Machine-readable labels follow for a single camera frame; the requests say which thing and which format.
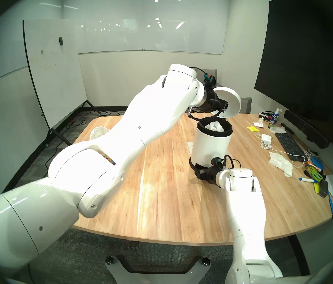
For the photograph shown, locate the black floor cable bundle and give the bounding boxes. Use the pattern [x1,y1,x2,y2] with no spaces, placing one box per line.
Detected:
[98,108,127,117]

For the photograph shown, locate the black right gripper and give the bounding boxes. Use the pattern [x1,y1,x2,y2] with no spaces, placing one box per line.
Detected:
[195,167,223,185]

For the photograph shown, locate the grey fabric back chair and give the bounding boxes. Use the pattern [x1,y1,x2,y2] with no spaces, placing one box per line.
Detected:
[239,97,252,114]

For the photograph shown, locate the white charger cable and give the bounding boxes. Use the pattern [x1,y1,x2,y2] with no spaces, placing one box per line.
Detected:
[254,133,313,168]

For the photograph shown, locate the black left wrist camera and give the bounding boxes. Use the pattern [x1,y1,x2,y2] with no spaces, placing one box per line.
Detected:
[203,75,218,89]

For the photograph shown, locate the black keyboard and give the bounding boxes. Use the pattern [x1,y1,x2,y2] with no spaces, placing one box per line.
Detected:
[275,133,307,162]

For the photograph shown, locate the green handled scissors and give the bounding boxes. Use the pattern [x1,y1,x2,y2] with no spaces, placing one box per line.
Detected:
[306,165,323,182]

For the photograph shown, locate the large crumpled white tissue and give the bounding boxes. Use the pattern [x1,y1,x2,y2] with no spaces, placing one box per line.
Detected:
[269,151,293,178]

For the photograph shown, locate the mobile whiteboard on stand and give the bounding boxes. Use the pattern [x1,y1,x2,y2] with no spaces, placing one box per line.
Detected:
[22,19,102,148]

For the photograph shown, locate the wide glass wall whiteboard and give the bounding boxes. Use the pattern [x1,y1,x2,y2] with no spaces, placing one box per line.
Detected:
[63,0,229,55]

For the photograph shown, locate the long black floor cable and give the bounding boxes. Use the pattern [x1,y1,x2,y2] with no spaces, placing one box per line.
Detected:
[45,118,81,168]

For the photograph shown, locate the white tissue in box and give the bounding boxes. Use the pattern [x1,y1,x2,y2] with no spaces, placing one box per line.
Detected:
[90,126,109,141]

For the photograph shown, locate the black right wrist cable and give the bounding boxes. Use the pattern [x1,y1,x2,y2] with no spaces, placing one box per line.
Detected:
[223,155,241,170]

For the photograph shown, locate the white pedal trash bin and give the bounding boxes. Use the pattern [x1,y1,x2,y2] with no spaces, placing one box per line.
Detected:
[189,87,242,178]

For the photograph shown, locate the large black wall screen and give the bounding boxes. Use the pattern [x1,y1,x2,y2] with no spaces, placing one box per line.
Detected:
[254,0,333,139]

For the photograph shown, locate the dark grey block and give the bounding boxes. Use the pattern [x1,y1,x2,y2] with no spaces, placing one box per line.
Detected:
[314,180,329,198]

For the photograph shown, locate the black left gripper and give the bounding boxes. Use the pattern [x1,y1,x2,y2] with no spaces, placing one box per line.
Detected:
[202,88,229,113]

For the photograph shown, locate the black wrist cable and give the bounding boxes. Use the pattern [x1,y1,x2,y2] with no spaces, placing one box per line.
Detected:
[223,155,241,170]
[187,67,225,121]

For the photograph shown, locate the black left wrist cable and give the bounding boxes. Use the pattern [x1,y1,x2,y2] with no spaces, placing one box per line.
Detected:
[187,67,225,121]

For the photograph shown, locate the black video bar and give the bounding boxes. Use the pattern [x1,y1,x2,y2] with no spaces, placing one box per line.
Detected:
[284,110,330,149]

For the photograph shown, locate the whiteboard cleaner spray bottle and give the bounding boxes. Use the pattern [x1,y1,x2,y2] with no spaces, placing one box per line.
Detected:
[268,108,282,129]

